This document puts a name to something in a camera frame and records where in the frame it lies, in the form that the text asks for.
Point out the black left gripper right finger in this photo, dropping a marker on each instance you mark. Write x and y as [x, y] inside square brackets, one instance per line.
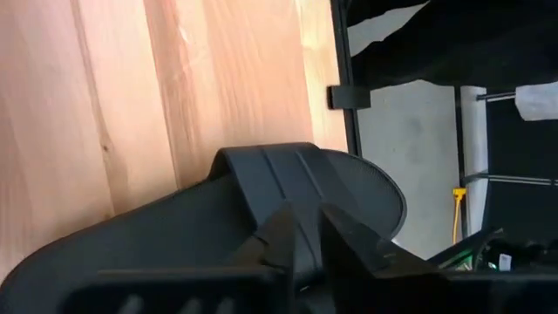
[392, 292]

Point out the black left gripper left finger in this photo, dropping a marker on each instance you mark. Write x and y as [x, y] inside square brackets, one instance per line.
[174, 292]

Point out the black rubber slide sandal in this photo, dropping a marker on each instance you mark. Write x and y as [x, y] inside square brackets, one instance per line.
[152, 227]

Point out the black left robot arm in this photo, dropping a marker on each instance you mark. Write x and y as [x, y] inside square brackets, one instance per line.
[527, 253]

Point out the thin metal rod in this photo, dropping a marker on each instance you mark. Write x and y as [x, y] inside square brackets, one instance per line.
[497, 96]
[514, 179]

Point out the white cloth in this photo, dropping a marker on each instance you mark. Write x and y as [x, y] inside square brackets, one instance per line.
[538, 100]

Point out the large black cover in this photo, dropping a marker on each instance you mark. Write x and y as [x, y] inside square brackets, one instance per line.
[457, 43]

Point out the black aluminium support frame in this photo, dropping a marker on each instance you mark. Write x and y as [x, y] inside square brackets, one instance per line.
[462, 248]

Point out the black vertical post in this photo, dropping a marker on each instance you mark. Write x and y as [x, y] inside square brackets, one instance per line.
[461, 152]

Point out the small black rail bracket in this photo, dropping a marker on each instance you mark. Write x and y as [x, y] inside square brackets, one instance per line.
[349, 97]

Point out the black table edge rail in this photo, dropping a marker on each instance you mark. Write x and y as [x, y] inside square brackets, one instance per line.
[344, 52]

